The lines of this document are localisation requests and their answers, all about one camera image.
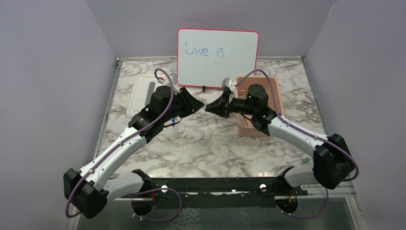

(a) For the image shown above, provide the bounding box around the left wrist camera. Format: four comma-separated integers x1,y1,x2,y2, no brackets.
157,73,181,94

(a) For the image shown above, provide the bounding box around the pink plastic bin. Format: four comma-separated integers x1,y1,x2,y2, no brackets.
234,75,285,138

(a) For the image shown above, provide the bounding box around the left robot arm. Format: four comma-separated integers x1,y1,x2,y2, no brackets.
63,86,204,219

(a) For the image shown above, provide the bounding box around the white plastic bin lid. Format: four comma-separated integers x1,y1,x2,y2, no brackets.
126,75,162,118

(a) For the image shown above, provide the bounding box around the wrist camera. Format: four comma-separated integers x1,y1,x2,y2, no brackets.
222,77,237,97
157,73,181,94

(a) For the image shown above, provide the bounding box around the black base frame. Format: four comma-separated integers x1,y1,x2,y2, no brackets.
124,169,307,209

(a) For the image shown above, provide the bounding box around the pink-framed whiteboard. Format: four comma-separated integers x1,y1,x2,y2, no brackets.
177,28,259,88

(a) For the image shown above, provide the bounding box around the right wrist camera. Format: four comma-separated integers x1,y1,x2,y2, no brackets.
222,77,237,97

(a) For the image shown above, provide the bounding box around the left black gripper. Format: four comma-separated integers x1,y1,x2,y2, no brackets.
162,87,204,123

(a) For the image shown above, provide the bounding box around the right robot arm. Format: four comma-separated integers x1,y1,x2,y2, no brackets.
205,84,356,195

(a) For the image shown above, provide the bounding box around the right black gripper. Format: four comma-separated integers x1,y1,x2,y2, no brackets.
205,91,256,119

